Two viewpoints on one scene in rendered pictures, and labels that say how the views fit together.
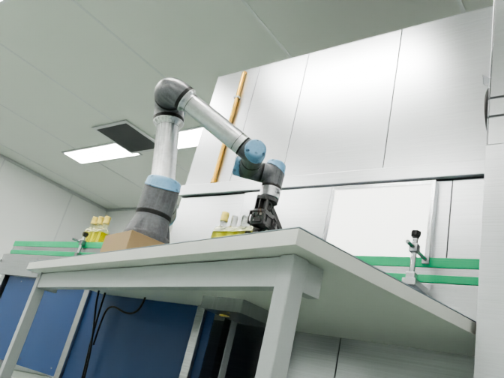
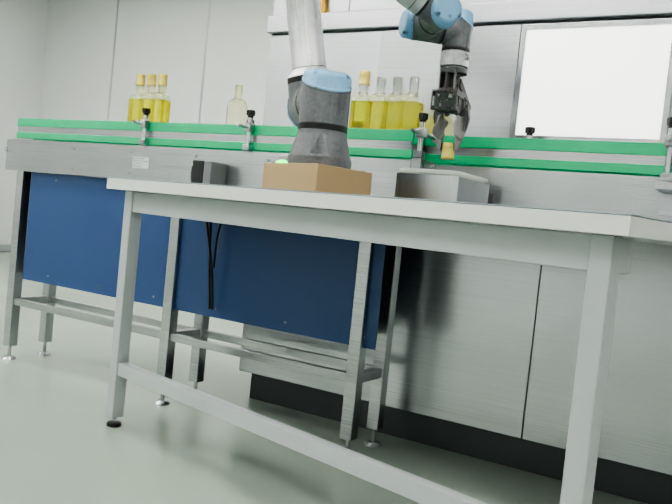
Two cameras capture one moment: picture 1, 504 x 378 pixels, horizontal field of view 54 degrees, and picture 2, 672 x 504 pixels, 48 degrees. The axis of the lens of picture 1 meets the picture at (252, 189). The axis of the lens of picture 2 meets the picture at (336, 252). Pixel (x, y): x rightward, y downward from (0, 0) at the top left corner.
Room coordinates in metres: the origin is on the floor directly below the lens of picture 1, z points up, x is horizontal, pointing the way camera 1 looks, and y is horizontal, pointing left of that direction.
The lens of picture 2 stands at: (-0.22, 0.55, 0.70)
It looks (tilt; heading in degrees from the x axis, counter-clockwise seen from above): 3 degrees down; 350
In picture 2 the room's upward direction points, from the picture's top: 6 degrees clockwise
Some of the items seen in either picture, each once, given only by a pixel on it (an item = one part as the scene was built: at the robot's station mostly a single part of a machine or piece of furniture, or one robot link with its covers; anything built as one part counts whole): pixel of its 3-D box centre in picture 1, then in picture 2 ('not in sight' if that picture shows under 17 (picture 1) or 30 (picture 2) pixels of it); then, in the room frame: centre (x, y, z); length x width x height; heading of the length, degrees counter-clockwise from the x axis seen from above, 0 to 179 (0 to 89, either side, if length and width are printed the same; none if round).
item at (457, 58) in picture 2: (270, 194); (455, 61); (1.70, -0.07, 1.14); 0.08 x 0.08 x 0.05
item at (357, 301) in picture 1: (285, 322); (471, 220); (1.92, -0.25, 0.73); 1.58 x 1.52 x 0.04; 36
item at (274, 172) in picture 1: (273, 175); (456, 31); (1.70, -0.07, 1.22); 0.09 x 0.08 x 0.11; 94
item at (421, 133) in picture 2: not in sight; (424, 137); (1.82, -0.04, 0.95); 0.17 x 0.03 x 0.12; 139
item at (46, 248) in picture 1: (101, 250); (181, 134); (2.41, 0.64, 0.92); 1.75 x 0.01 x 0.08; 49
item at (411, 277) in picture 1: (415, 269); (669, 167); (1.40, -0.53, 0.90); 0.17 x 0.05 x 0.23; 139
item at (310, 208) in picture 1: (322, 225); (510, 83); (1.92, -0.32, 1.15); 0.90 x 0.03 x 0.34; 49
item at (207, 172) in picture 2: not in sight; (208, 174); (2.23, 0.54, 0.79); 0.08 x 0.08 x 0.08; 49
